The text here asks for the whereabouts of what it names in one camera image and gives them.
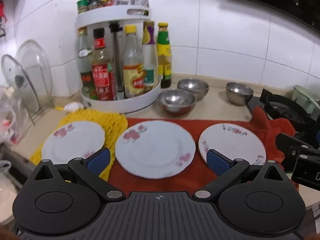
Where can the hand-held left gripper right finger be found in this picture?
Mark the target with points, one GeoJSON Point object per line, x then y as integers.
{"type": "Point", "coordinates": [216, 161]}

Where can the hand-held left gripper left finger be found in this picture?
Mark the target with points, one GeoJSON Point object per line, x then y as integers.
{"type": "Point", "coordinates": [98, 158]}

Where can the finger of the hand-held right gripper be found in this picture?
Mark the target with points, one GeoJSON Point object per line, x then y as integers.
{"type": "Point", "coordinates": [290, 145]}

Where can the white floral plate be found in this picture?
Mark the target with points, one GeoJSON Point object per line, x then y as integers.
{"type": "Point", "coordinates": [232, 142]}
{"type": "Point", "coordinates": [75, 142]}
{"type": "Point", "coordinates": [155, 150]}

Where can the stainless steel bowl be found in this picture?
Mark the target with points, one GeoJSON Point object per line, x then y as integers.
{"type": "Point", "coordinates": [193, 86]}
{"type": "Point", "coordinates": [240, 92]}
{"type": "Point", "coordinates": [177, 102]}

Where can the person's left forearm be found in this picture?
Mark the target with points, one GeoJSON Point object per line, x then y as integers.
{"type": "Point", "coordinates": [5, 233]}

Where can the red cloth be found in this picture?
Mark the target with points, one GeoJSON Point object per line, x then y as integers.
{"type": "Point", "coordinates": [270, 130]}

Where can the yellow chenille mat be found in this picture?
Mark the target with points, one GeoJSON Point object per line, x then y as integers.
{"type": "Point", "coordinates": [112, 125]}

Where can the black gas stove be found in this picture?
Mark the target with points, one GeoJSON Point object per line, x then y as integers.
{"type": "Point", "coordinates": [280, 105]}

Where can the pale green plastic pot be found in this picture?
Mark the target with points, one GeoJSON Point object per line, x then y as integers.
{"type": "Point", "coordinates": [305, 97]}

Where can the small white object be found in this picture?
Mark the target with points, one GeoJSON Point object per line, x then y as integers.
{"type": "Point", "coordinates": [72, 106]}

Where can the white two-tier spice rack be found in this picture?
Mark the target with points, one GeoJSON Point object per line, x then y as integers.
{"type": "Point", "coordinates": [140, 105]}

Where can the red label soy sauce bottle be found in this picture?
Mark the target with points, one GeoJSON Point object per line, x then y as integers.
{"type": "Point", "coordinates": [101, 75]}

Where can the yellow cap vinegar bottle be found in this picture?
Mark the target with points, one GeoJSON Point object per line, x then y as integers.
{"type": "Point", "coordinates": [132, 75]}

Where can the clear plastic bag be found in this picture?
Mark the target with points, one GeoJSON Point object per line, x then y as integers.
{"type": "Point", "coordinates": [10, 120]}

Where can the purple label clear bottle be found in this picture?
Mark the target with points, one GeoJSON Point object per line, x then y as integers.
{"type": "Point", "coordinates": [149, 62]}

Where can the glass pot lid black knob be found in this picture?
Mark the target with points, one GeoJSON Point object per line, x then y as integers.
{"type": "Point", "coordinates": [15, 80]}

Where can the green label oil bottle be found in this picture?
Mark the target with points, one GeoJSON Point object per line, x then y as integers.
{"type": "Point", "coordinates": [164, 55]}

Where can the green lid spice jar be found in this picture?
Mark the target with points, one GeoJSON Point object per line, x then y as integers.
{"type": "Point", "coordinates": [82, 6]}

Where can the dark lid spice jar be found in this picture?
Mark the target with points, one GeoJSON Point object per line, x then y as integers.
{"type": "Point", "coordinates": [94, 2]}

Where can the red spice jar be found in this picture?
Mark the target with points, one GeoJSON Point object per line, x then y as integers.
{"type": "Point", "coordinates": [106, 2]}

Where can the red peeler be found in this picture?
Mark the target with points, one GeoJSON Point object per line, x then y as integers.
{"type": "Point", "coordinates": [2, 10]}

